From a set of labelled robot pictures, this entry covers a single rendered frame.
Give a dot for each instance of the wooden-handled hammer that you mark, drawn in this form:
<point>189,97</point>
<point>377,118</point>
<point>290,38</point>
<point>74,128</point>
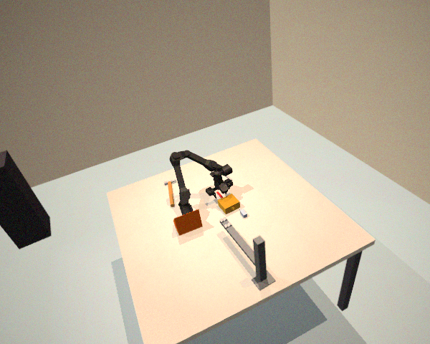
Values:
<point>170,190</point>

